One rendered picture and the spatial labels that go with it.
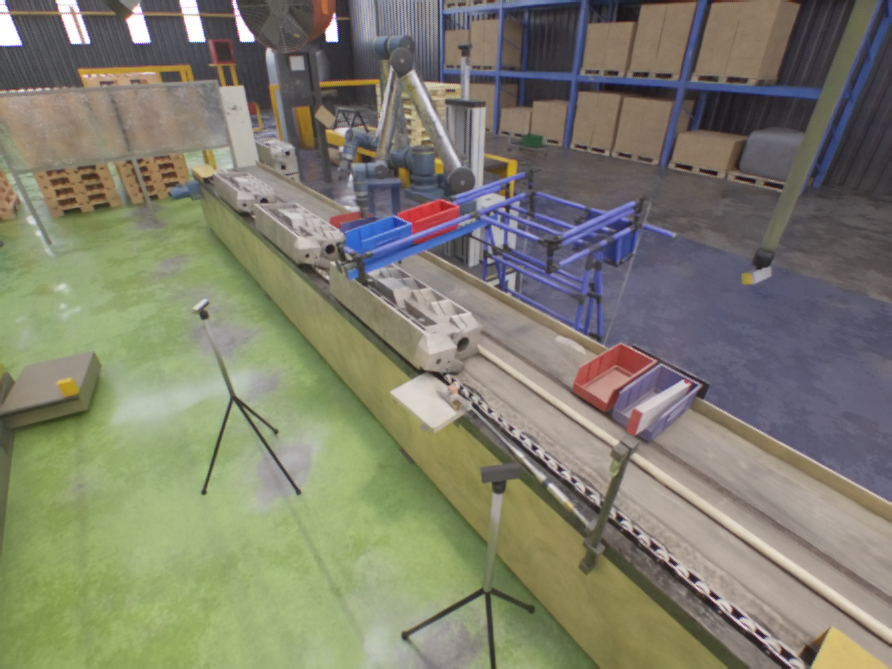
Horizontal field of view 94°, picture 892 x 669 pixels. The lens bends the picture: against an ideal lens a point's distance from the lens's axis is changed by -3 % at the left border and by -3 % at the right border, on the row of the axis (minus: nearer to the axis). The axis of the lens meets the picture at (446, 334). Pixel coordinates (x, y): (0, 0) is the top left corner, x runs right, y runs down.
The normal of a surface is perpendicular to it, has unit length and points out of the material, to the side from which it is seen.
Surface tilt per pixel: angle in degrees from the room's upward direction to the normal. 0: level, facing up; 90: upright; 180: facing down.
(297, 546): 0
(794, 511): 0
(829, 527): 0
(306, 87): 90
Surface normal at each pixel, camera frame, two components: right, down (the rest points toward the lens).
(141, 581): 0.00, -0.83
